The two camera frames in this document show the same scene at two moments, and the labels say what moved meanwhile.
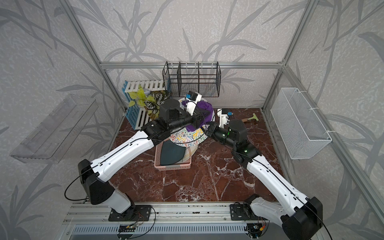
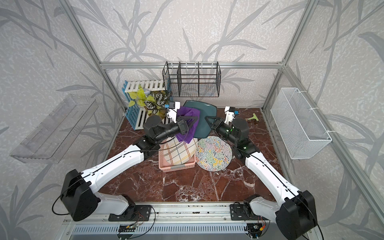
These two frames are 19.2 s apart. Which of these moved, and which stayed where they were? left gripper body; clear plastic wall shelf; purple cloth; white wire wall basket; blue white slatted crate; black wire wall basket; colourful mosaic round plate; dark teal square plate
Moved: colourful mosaic round plate; left gripper body; dark teal square plate; purple cloth
Stayed: white wire wall basket; blue white slatted crate; black wire wall basket; clear plastic wall shelf
